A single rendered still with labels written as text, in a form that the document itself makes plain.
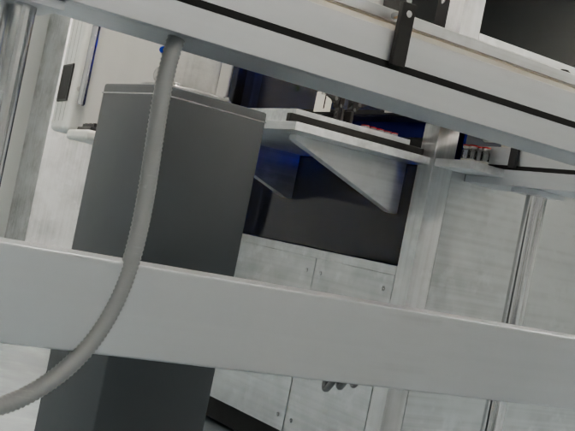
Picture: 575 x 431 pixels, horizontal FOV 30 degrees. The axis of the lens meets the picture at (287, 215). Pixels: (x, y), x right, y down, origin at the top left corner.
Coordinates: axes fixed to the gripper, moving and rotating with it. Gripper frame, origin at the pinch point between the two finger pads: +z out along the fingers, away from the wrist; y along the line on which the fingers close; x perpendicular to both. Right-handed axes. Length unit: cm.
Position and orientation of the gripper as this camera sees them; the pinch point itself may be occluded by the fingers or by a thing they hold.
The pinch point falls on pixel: (343, 117)
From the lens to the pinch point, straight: 269.5
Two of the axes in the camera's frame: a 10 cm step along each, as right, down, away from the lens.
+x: 5.2, 0.9, -8.5
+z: -2.0, 9.8, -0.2
